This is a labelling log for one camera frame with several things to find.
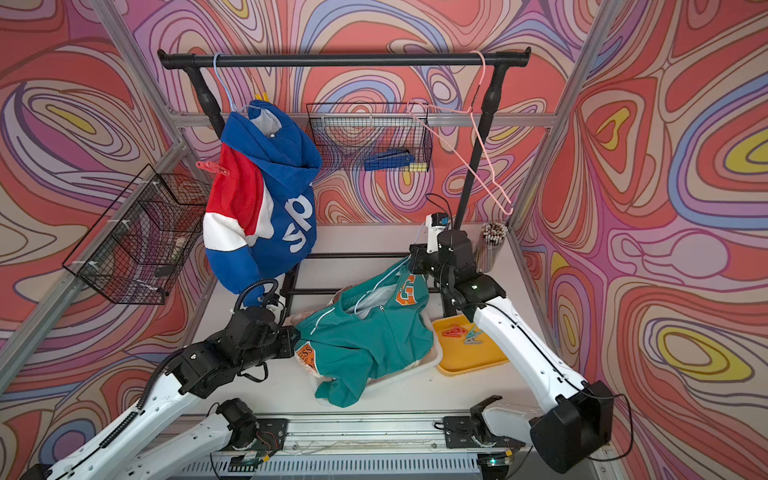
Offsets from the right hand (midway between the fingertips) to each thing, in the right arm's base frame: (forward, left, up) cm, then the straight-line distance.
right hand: (413, 254), depth 76 cm
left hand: (-17, +28, -10) cm, 34 cm away
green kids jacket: (-14, +9, -11) cm, 19 cm away
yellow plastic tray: (-14, -15, -29) cm, 36 cm away
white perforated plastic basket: (-20, -4, -19) cm, 28 cm away
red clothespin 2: (-9, -14, -27) cm, 32 cm away
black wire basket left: (-1, +70, +4) cm, 70 cm away
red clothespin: (-9, -11, -26) cm, 30 cm away
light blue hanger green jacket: (-6, +4, -9) cm, 11 cm away
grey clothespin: (-13, -18, -27) cm, 35 cm away
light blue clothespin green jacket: (-10, -19, -26) cm, 34 cm away
